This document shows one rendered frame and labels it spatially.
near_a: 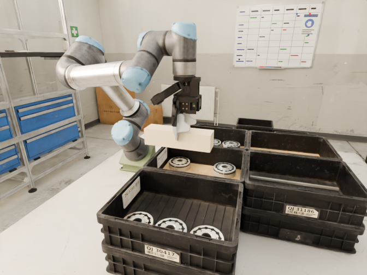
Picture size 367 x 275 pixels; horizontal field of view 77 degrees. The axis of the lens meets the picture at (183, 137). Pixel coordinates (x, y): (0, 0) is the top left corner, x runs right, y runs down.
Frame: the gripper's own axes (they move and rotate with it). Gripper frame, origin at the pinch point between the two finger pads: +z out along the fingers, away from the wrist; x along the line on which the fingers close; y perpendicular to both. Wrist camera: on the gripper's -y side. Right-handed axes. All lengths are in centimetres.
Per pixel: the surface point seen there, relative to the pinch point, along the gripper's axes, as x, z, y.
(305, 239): 2, 36, 47
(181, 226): -18.6, 23.1, 7.3
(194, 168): 23.9, 26.0, -0.1
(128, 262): -28.4, 32.3, -6.2
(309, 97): 339, 42, 104
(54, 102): 121, 26, -186
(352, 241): 3, 33, 61
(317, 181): 29, 26, 54
